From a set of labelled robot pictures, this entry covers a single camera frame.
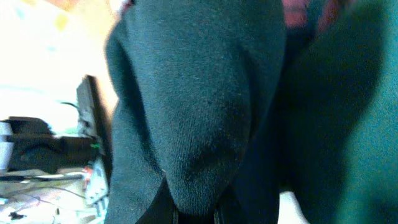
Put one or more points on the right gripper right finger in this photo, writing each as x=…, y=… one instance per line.
x=228, y=209

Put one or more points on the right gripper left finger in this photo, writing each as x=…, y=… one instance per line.
x=162, y=209

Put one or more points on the green garment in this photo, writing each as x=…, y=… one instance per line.
x=205, y=113

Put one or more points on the red navy plaid shirt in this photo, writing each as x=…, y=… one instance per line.
x=238, y=19

